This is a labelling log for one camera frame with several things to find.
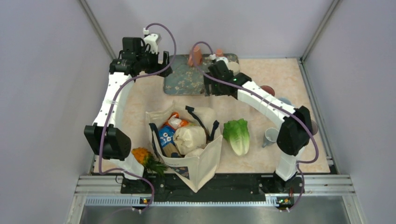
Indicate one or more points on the orange snack packet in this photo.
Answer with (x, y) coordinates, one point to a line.
(175, 122)

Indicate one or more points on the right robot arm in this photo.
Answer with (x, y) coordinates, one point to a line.
(294, 124)

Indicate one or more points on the salmon pink mug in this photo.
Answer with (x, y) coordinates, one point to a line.
(219, 53)
(195, 56)

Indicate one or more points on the salmon pink mug left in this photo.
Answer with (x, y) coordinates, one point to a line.
(195, 56)

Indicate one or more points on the salmon pink mug right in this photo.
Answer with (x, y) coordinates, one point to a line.
(219, 53)

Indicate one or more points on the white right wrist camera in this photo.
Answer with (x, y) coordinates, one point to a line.
(214, 58)

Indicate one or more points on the cream canvas tote bag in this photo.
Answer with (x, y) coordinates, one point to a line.
(199, 166)

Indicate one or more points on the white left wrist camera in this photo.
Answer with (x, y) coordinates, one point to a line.
(153, 40)

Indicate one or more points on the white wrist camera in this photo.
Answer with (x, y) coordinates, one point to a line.
(214, 58)
(153, 40)

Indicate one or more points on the blue cookie snack bag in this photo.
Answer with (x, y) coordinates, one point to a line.
(166, 134)

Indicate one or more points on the mauve purple mug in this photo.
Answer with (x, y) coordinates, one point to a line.
(314, 127)

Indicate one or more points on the pineapple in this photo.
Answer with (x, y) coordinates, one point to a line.
(150, 162)

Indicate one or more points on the cream dragon print mug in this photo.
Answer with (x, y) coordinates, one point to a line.
(233, 67)

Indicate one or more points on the teal floral serving tray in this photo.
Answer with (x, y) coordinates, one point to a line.
(186, 80)

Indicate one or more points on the white ceramic mug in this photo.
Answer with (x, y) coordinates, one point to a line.
(270, 137)

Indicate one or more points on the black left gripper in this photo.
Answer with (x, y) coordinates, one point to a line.
(165, 60)

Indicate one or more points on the light blue mug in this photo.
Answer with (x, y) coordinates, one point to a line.
(285, 100)

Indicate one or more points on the green romaine lettuce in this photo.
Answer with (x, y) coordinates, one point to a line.
(236, 133)

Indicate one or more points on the cream paper wrapped package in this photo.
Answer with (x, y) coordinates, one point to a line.
(189, 138)

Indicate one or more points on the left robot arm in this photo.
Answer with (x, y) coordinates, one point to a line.
(104, 135)

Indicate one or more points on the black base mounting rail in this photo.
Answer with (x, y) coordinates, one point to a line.
(232, 187)

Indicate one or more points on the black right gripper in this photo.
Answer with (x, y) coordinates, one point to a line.
(208, 81)

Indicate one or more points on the pink patterned mug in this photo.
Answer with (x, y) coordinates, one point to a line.
(269, 90)

